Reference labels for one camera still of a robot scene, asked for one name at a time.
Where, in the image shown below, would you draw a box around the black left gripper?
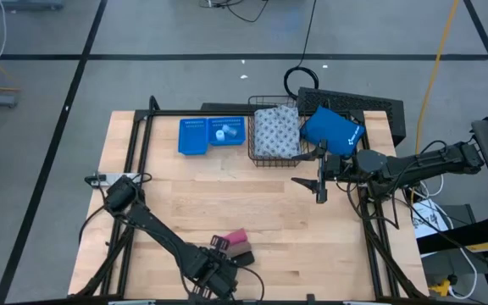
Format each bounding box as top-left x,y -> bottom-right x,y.
184,234 -> 241,300

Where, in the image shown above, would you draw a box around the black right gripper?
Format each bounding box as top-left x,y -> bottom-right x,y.
290,139 -> 355,204

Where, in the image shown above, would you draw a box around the pink rectangular block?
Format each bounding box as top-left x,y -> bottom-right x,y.
221,227 -> 249,247

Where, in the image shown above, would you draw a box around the tan elastic bandage roll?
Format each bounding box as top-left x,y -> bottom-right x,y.
225,240 -> 253,258

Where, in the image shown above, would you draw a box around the black elastic bandage roll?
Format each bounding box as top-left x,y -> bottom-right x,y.
230,251 -> 257,269

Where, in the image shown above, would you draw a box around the grey patterned fabric pouch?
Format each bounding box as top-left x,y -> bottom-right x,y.
252,104 -> 302,160

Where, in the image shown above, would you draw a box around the blue fabric pouch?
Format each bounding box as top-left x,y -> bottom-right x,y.
298,104 -> 367,160

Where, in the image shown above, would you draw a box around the blue plastic bin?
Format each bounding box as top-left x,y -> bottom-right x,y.
177,117 -> 209,157
206,115 -> 247,147

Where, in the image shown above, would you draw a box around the white printed papers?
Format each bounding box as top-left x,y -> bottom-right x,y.
412,198 -> 455,239

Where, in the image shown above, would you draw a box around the white power strip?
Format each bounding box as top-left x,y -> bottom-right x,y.
84,171 -> 141,188

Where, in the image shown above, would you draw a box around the yellow power plug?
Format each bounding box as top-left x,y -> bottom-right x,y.
428,277 -> 452,297

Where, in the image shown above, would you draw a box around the black wire basket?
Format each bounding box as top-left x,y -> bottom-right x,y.
247,94 -> 313,169

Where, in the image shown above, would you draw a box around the coiled black floor cable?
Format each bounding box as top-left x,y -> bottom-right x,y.
283,0 -> 320,101

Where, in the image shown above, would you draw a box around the black metal table frame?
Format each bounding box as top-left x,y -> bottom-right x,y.
72,95 -> 430,300

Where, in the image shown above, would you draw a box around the yellow power cable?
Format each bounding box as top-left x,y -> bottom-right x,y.
413,0 -> 460,156

